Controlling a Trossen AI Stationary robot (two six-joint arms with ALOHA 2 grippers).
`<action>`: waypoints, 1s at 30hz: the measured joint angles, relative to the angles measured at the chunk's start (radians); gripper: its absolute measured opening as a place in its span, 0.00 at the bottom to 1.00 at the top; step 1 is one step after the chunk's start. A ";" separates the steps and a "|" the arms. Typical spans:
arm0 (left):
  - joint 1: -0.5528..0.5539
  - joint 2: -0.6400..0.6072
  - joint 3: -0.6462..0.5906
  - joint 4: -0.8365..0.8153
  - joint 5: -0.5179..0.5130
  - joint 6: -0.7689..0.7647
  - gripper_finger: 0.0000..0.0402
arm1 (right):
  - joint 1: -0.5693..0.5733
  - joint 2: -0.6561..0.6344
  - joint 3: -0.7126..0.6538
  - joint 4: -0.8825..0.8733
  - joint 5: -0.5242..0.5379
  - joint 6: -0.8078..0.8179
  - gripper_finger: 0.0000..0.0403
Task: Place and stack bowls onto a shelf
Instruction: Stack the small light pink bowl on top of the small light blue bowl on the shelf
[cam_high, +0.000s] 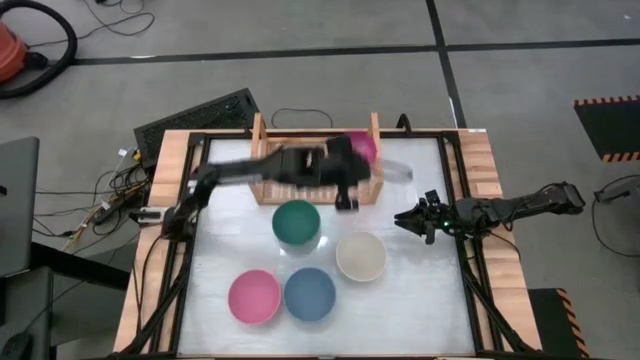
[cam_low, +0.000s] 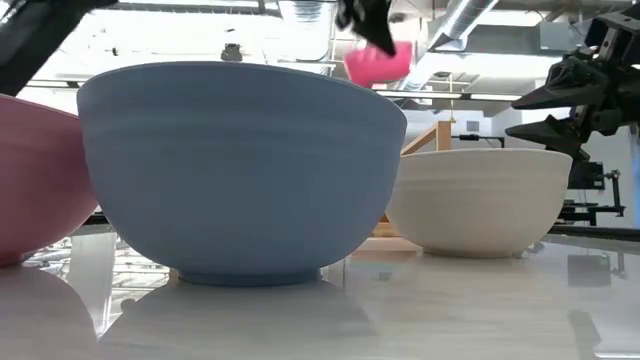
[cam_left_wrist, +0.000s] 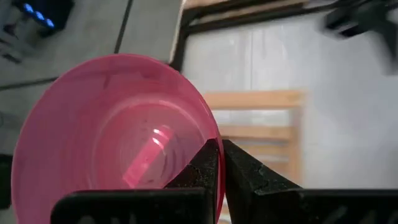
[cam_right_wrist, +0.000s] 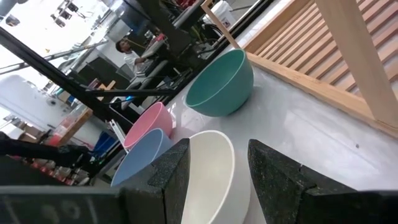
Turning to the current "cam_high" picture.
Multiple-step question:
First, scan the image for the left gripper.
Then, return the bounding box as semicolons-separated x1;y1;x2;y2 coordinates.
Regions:
319;149;374;211

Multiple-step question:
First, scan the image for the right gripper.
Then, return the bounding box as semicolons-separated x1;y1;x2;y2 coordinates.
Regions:
394;189;454;245

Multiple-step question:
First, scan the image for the green bowl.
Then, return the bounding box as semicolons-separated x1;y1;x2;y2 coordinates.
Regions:
271;199;322;247

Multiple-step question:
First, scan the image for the magenta small bowl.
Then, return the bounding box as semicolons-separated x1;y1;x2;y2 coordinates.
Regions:
347;130;379;166

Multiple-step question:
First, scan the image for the pink bowl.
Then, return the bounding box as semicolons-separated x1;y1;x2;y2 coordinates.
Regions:
227;269;283;326

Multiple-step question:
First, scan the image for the wooden slatted shelf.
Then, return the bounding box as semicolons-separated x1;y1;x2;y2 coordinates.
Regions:
248;111;385;206

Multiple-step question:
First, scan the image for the white bowl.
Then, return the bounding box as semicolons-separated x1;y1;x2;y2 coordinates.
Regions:
335;230;388;283

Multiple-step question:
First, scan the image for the blue bowl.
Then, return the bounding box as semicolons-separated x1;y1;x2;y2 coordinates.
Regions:
283;266;337;322

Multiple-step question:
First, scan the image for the hazard striped black mat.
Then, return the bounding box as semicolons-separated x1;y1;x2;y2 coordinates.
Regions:
573;94;640;164
528;287;591;359

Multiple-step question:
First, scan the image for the black perforated panel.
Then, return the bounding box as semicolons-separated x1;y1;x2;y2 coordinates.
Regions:
133;88;260;166

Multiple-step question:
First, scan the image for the small white black device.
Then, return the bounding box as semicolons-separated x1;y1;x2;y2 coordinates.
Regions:
129;207;166;225

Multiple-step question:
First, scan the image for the orange vacuum cleaner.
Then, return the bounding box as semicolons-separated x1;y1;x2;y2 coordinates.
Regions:
0;22;29;84
0;0;79;100

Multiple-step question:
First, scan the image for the grey laptop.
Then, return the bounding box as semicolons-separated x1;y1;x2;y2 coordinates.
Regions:
0;136;40;279

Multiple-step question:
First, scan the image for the black metal table frame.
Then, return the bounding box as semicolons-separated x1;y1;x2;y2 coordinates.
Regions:
114;130;541;359

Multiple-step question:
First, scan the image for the black floor cable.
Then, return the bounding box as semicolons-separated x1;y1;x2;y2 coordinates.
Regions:
592;174;640;259
82;0;156;39
271;107;334;130

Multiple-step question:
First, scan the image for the tangled floor cable bundle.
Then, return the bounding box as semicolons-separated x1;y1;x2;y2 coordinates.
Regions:
32;147;151;251

